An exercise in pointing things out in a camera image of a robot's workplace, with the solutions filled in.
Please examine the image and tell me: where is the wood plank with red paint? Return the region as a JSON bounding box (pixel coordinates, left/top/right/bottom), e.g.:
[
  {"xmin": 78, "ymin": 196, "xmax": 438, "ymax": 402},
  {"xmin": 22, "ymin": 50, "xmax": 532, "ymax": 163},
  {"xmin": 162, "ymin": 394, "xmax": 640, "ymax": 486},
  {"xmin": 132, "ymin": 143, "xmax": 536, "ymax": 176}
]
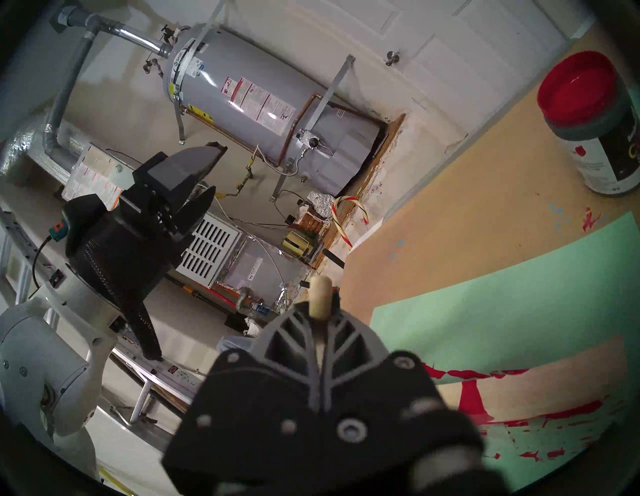
[{"xmin": 422, "ymin": 336, "xmax": 628, "ymax": 426}]

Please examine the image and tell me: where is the grey metal vent pipe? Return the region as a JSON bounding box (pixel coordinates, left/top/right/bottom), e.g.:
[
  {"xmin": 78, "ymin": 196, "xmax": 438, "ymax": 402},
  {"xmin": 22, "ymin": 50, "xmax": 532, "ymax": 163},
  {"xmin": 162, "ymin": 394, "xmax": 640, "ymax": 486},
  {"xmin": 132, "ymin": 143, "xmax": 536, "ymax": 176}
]
[{"xmin": 42, "ymin": 2, "xmax": 173, "ymax": 157}]

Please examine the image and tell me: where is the brown board table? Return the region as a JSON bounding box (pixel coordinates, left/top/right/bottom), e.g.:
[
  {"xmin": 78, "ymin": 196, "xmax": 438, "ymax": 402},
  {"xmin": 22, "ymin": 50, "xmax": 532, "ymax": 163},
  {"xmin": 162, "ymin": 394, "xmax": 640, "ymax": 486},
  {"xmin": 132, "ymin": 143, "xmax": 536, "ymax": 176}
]
[{"xmin": 340, "ymin": 20, "xmax": 640, "ymax": 326}]

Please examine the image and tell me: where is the grey water heater tank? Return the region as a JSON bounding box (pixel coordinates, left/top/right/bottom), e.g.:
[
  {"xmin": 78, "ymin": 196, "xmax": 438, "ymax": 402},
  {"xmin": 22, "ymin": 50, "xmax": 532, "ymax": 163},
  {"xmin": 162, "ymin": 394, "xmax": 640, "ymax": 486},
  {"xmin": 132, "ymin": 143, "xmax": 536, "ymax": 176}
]
[{"xmin": 162, "ymin": 25, "xmax": 388, "ymax": 198}]

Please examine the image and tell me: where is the aluminium ladder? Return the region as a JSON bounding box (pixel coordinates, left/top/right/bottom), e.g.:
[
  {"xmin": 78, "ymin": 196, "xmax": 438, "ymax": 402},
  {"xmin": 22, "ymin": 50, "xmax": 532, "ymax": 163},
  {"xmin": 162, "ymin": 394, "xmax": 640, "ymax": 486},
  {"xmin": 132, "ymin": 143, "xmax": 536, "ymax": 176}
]
[{"xmin": 0, "ymin": 205, "xmax": 206, "ymax": 431}]

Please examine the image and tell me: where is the green paper sheet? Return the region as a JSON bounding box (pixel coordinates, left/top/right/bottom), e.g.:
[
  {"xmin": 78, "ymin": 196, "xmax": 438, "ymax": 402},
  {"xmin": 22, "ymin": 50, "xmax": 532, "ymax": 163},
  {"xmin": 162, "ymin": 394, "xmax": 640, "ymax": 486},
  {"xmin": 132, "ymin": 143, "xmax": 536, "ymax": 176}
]
[{"xmin": 369, "ymin": 210, "xmax": 640, "ymax": 491}]

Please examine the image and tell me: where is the grey bryant furnace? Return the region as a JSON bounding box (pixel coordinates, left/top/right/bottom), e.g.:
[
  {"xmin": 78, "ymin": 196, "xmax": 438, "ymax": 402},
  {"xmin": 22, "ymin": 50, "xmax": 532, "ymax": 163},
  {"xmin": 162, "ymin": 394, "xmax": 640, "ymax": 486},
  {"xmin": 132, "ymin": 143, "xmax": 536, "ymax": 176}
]
[{"xmin": 62, "ymin": 142, "xmax": 311, "ymax": 321}]

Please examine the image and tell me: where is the yellow metal can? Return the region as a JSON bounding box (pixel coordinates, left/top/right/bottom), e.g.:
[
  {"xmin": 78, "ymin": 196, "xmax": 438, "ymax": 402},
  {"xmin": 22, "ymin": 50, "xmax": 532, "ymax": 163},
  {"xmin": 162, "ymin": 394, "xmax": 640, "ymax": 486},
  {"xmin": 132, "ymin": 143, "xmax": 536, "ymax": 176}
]
[{"xmin": 281, "ymin": 232, "xmax": 316, "ymax": 260}]

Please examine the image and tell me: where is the red paint sample jar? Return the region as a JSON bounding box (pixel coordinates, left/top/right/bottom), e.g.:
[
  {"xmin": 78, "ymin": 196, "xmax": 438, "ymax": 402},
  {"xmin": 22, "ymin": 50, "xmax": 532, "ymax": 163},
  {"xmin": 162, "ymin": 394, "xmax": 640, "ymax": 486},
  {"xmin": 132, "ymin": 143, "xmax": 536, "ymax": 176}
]
[{"xmin": 536, "ymin": 50, "xmax": 640, "ymax": 197}]

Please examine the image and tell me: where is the wicker basket with handle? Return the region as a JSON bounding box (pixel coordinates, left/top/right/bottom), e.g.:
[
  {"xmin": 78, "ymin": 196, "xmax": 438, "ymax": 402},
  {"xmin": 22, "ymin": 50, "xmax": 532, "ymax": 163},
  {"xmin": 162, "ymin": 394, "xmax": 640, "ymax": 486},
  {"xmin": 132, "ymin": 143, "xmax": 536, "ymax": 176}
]
[{"xmin": 295, "ymin": 200, "xmax": 331, "ymax": 236}]

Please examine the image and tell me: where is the foil wrapped object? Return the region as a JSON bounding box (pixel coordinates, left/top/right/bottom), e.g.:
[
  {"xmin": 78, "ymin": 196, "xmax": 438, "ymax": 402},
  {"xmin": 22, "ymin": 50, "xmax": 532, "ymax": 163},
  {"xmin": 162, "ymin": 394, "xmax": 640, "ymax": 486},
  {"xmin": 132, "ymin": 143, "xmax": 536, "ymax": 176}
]
[{"xmin": 306, "ymin": 191, "xmax": 336, "ymax": 217}]

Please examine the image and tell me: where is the silver foil duct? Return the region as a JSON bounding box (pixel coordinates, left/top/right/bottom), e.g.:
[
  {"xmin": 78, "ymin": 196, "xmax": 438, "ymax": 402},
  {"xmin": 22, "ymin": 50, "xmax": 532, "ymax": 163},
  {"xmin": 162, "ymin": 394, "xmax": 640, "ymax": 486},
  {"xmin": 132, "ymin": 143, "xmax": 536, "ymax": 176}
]
[{"xmin": 0, "ymin": 112, "xmax": 91, "ymax": 173}]

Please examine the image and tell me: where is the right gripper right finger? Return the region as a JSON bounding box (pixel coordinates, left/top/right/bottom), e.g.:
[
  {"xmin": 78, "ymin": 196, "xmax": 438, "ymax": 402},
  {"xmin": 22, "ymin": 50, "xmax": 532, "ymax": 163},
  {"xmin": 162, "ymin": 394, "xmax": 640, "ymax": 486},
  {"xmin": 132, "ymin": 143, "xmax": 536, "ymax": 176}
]
[{"xmin": 321, "ymin": 287, "xmax": 444, "ymax": 417}]

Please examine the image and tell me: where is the blue cloth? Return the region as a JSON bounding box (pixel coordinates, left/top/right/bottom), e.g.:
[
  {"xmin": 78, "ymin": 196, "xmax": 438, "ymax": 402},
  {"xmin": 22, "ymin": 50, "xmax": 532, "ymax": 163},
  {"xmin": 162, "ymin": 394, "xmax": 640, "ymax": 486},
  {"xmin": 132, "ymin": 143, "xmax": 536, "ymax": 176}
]
[{"xmin": 216, "ymin": 327, "xmax": 266, "ymax": 353}]

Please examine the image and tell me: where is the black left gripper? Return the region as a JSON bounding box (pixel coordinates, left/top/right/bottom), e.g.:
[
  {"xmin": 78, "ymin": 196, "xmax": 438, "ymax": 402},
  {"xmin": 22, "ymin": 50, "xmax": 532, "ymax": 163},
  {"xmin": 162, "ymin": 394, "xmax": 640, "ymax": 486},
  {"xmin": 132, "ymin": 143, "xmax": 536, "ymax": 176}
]
[{"xmin": 65, "ymin": 142, "xmax": 228, "ymax": 313}]

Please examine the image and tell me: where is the white platform with wood top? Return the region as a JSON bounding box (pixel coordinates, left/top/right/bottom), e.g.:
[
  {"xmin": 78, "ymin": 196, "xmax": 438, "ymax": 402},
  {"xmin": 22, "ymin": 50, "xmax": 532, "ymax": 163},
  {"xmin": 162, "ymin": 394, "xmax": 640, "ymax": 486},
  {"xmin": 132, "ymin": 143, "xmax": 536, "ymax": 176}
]
[{"xmin": 310, "ymin": 112, "xmax": 471, "ymax": 261}]

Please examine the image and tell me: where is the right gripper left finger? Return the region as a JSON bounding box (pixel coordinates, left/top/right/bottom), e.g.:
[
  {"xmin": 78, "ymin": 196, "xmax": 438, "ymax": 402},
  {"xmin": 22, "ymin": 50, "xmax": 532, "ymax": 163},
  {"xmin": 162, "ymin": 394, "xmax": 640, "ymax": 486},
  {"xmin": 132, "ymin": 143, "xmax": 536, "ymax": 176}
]
[{"xmin": 162, "ymin": 300, "xmax": 323, "ymax": 478}]

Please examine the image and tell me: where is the gas pipe with yellow valve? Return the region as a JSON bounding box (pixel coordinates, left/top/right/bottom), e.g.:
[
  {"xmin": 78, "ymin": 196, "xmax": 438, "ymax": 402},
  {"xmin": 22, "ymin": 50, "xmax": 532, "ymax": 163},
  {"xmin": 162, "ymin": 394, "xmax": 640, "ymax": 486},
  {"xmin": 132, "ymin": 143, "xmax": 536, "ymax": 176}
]
[{"xmin": 215, "ymin": 155, "xmax": 256, "ymax": 201}]

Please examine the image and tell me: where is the striped candy cane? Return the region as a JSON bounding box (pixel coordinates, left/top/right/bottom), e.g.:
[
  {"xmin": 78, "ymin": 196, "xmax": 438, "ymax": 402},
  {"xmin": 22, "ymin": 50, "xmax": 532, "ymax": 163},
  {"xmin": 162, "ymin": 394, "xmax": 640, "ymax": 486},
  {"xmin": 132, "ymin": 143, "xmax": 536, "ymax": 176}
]
[{"xmin": 331, "ymin": 196, "xmax": 370, "ymax": 250}]

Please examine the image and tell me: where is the wooden handle paint brush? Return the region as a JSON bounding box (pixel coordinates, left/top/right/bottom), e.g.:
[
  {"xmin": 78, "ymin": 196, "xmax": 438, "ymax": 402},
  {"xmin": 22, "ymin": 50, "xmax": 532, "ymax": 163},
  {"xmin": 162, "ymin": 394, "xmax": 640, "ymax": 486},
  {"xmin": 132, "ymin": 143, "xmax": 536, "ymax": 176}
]
[{"xmin": 308, "ymin": 275, "xmax": 334, "ymax": 322}]

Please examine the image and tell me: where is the white panel door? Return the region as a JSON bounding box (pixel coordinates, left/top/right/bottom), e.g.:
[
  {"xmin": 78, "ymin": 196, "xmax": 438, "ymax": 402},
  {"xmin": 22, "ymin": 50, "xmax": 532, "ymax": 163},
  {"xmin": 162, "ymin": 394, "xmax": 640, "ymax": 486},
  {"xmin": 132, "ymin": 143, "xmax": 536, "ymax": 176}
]
[{"xmin": 220, "ymin": 0, "xmax": 576, "ymax": 146}]

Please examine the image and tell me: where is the thick black left arm hose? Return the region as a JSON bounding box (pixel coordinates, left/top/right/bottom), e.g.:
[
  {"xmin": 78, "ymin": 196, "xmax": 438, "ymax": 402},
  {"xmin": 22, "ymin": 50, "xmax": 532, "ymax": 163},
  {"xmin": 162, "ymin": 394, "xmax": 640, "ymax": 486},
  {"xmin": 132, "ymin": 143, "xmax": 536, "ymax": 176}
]
[{"xmin": 120, "ymin": 300, "xmax": 163, "ymax": 362}]

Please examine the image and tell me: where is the metal heater strap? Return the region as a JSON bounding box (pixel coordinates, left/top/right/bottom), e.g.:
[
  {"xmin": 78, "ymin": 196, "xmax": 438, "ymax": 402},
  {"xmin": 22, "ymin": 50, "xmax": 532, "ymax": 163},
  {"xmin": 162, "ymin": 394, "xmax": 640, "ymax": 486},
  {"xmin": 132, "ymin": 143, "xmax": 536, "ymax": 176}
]
[{"xmin": 270, "ymin": 54, "xmax": 357, "ymax": 202}]

